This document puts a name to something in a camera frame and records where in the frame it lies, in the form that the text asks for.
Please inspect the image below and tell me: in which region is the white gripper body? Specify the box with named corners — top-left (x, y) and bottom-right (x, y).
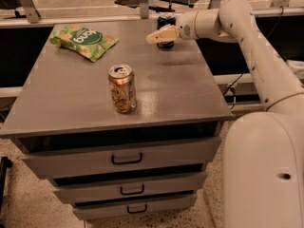
top-left (176, 11), bottom-right (198, 40)

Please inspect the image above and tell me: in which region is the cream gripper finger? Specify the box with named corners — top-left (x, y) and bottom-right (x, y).
top-left (146, 25), bottom-right (180, 44)

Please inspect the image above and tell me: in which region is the blue pepsi can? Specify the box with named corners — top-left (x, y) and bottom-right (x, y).
top-left (157, 12), bottom-right (176, 50)

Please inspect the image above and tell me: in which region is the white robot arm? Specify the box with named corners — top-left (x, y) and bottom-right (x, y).
top-left (146, 0), bottom-right (304, 228)

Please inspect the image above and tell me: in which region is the gold soda can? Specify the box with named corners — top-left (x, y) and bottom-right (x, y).
top-left (108, 64), bottom-right (137, 113)

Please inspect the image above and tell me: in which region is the green snack bag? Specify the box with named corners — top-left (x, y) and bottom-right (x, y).
top-left (49, 26), bottom-right (119, 62)

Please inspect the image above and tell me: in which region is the grey drawer cabinet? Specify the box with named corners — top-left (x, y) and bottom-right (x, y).
top-left (1, 20), bottom-right (231, 209)

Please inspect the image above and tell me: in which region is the top grey drawer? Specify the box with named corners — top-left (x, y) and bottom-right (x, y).
top-left (23, 137), bottom-right (220, 179)

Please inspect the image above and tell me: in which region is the grey drawer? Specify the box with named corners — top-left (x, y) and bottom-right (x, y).
top-left (73, 192), bottom-right (197, 220)
top-left (23, 137), bottom-right (220, 179)
top-left (53, 171), bottom-right (206, 204)

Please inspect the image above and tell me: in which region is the middle grey drawer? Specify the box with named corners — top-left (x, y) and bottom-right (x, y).
top-left (53, 171), bottom-right (206, 204)

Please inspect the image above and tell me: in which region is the bottom grey drawer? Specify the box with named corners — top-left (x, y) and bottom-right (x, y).
top-left (73, 192), bottom-right (197, 220)

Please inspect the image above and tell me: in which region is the black object at left edge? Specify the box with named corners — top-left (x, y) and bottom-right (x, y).
top-left (0, 157), bottom-right (12, 211)

